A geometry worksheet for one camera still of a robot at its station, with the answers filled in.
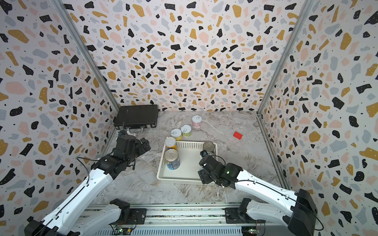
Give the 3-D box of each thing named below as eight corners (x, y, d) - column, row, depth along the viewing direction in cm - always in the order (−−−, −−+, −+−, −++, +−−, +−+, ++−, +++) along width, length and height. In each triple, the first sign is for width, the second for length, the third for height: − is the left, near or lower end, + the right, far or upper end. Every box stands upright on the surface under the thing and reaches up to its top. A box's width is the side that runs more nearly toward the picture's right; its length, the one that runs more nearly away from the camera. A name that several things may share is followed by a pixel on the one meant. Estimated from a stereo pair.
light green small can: (181, 138, 107) (180, 133, 103) (181, 129, 113) (181, 124, 108) (191, 138, 108) (191, 133, 103) (191, 129, 113) (191, 124, 108)
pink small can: (192, 128, 114) (192, 123, 109) (192, 120, 120) (192, 115, 115) (201, 128, 114) (202, 123, 109) (201, 120, 120) (201, 115, 115)
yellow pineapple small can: (171, 141, 106) (169, 136, 101) (172, 133, 110) (171, 128, 106) (181, 141, 106) (180, 136, 102) (182, 133, 110) (181, 128, 106)
